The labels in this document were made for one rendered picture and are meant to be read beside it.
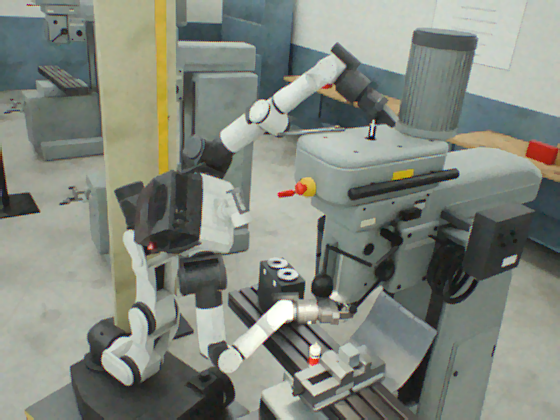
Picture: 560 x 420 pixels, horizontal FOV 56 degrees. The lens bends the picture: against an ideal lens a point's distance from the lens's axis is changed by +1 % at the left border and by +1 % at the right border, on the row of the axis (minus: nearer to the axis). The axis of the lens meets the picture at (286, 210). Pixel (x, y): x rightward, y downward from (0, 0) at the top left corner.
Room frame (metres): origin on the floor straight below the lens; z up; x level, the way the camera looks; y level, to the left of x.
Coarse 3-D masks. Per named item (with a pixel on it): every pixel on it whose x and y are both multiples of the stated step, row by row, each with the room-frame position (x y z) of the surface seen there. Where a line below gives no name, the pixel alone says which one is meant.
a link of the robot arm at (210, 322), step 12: (204, 312) 1.39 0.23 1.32; (216, 312) 1.40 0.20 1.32; (204, 324) 1.38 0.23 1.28; (216, 324) 1.39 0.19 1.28; (204, 336) 1.37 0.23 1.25; (216, 336) 1.37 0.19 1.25; (204, 348) 1.36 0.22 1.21; (216, 348) 1.35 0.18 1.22; (228, 348) 1.37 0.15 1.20; (216, 360) 1.34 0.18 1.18; (228, 360) 1.35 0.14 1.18; (240, 360) 1.37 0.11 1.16; (228, 372) 1.34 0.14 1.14
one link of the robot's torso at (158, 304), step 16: (128, 240) 1.73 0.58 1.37; (144, 256) 1.70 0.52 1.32; (160, 256) 1.83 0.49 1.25; (176, 256) 1.81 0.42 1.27; (144, 272) 1.70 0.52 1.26; (160, 272) 1.79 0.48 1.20; (176, 272) 1.80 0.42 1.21; (144, 288) 1.74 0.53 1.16; (160, 288) 1.80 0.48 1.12; (144, 304) 1.73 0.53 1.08; (160, 304) 1.73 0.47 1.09; (176, 304) 1.81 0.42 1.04; (160, 320) 1.72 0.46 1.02
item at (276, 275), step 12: (264, 264) 2.02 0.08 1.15; (276, 264) 2.02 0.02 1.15; (288, 264) 2.04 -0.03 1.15; (264, 276) 2.00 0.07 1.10; (276, 276) 1.93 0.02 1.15; (288, 276) 1.92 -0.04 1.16; (300, 276) 1.95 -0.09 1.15; (264, 288) 1.99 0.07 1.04; (276, 288) 1.89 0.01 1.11; (288, 288) 1.88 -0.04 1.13; (300, 288) 1.91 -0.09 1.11; (264, 300) 1.98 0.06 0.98
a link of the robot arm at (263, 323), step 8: (280, 304) 1.53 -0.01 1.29; (288, 304) 1.53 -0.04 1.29; (272, 312) 1.50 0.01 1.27; (280, 312) 1.51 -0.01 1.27; (288, 312) 1.51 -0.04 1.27; (264, 320) 1.48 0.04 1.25; (272, 320) 1.48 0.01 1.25; (280, 320) 1.49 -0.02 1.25; (264, 328) 1.47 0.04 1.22; (272, 328) 1.47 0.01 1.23
